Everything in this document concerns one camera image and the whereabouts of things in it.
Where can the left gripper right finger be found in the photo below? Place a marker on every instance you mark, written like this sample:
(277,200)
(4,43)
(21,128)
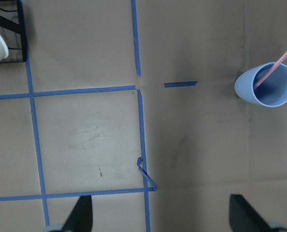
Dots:
(243,217)

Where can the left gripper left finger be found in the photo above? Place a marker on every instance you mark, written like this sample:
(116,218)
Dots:
(81,216)

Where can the light blue plastic cup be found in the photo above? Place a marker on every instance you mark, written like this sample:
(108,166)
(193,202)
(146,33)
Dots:
(271,93)

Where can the pink chopstick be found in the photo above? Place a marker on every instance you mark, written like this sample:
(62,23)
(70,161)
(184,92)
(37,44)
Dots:
(271,70)

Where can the black wire mug rack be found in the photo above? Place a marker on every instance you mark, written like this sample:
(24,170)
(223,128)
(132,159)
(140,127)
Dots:
(12,30)

